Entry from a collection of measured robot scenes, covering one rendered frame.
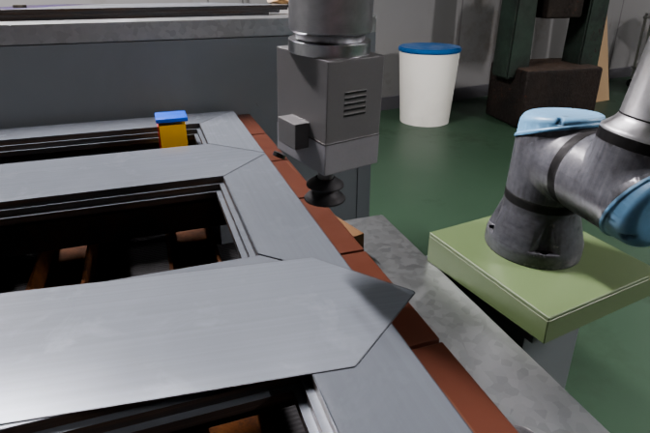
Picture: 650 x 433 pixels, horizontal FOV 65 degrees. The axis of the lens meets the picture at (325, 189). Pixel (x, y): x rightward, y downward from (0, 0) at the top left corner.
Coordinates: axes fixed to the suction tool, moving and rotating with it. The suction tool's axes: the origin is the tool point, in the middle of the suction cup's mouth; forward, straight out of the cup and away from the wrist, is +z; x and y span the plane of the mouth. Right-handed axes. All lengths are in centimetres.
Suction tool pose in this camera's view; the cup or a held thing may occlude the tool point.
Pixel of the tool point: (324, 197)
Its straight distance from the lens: 52.8
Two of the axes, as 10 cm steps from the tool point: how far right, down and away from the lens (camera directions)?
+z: -0.3, 9.0, 4.3
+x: 8.1, -2.3, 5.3
